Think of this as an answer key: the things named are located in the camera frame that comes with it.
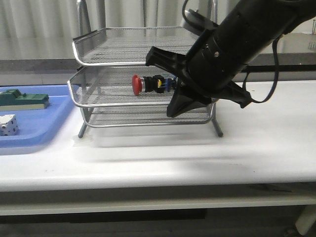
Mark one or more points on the white table leg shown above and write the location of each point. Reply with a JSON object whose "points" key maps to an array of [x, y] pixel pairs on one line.
{"points": [[306, 219]]}

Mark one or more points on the blue plastic tray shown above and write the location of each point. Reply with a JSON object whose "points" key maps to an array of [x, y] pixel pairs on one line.
{"points": [[36, 127]]}

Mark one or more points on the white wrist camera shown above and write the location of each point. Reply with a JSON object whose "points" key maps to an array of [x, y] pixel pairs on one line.
{"points": [[200, 23]]}

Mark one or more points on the silver mesh tray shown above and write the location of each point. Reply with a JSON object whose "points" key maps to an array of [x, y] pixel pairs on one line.
{"points": [[129, 46], [111, 86], [143, 115]]}

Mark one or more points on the red emergency stop button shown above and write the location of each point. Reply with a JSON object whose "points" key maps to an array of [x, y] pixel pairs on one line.
{"points": [[157, 83]]}

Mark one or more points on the white contact block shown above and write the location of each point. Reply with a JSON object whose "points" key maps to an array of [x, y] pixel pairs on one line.
{"points": [[8, 125]]}

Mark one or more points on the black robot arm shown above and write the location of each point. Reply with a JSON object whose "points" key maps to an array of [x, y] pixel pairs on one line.
{"points": [[253, 25]]}

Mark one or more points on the grey metal rack frame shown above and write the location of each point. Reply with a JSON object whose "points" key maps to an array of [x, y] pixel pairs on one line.
{"points": [[109, 87]]}

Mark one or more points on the green terminal block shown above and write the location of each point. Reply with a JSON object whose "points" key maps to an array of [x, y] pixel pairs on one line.
{"points": [[14, 100]]}

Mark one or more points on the grey stone counter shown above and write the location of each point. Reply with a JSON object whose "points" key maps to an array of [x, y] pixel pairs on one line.
{"points": [[56, 54]]}

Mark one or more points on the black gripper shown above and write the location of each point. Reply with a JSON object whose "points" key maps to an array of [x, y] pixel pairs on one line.
{"points": [[201, 78]]}

